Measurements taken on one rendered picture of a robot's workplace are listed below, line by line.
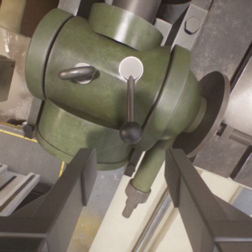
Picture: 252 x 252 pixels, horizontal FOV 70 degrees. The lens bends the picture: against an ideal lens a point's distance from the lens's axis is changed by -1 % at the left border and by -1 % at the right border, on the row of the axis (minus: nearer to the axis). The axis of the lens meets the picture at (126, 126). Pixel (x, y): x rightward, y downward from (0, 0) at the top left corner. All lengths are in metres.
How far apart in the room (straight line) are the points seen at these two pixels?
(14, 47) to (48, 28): 1.54
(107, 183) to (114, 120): 0.71
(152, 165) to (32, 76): 0.28
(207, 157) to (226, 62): 0.30
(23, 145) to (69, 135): 1.27
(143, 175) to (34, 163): 1.24
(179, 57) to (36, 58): 0.20
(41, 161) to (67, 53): 1.30
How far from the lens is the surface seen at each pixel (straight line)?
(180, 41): 0.34
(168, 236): 1.25
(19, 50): 1.81
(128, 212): 0.48
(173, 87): 0.26
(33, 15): 1.08
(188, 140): 0.37
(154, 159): 0.39
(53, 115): 0.30
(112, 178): 0.96
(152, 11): 0.34
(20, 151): 1.58
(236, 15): 0.64
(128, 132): 0.22
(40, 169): 1.57
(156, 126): 0.26
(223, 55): 0.61
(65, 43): 0.29
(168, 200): 1.09
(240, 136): 0.34
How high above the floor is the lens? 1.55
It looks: 75 degrees down
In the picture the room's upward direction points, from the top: 174 degrees counter-clockwise
